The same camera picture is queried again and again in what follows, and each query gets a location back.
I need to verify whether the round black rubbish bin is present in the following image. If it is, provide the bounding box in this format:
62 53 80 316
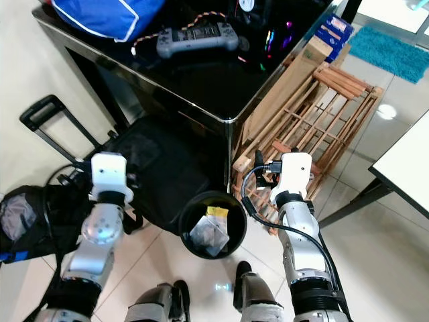
178 191 248 262

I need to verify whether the yellow trash piece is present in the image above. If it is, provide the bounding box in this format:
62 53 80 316
206 205 231 218

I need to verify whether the wooden slat rack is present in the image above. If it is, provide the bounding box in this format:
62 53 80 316
231 62 385 237

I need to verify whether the long brown cardboard box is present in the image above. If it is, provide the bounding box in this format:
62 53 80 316
244 36 334 146

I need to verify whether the crumpled clear plastic wrapper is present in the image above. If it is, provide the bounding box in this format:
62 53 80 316
188 215 229 258

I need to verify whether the black glass table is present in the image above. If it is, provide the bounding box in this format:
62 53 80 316
32 0 354 201

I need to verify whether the robot right leg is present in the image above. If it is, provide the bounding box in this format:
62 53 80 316
233 260 287 322

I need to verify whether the robot leg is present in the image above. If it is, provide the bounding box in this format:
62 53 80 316
233 260 287 322
123 280 192 322

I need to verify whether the grey game controller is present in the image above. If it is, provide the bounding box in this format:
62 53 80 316
156 21 243 60

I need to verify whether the white table with black legs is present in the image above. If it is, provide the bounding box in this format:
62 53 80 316
319 109 429 229

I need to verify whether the blue printed box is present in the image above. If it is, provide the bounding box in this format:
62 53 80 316
314 13 355 65

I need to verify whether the teal shaggy rug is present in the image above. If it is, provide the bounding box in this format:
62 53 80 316
348 25 429 85

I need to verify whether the robot left leg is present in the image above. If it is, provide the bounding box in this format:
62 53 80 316
123 280 192 322

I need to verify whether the white floor mat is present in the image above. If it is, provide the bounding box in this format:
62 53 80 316
354 0 429 34

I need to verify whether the blue bag with white trim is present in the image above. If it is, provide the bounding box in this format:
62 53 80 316
50 0 168 43

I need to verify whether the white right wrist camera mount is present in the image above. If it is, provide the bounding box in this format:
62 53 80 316
271 152 313 206

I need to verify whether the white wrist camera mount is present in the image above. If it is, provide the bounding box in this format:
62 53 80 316
90 152 134 206
271 152 313 206

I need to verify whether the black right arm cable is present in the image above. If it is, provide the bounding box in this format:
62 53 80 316
242 164 343 289

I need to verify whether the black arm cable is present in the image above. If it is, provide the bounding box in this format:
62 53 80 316
242 164 343 289
24 163 95 322

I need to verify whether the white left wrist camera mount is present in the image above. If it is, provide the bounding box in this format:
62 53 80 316
90 152 134 206

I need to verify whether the orange braided cable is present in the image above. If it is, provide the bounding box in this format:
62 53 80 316
132 9 227 50

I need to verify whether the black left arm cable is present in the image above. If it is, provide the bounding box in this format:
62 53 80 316
24 163 95 322

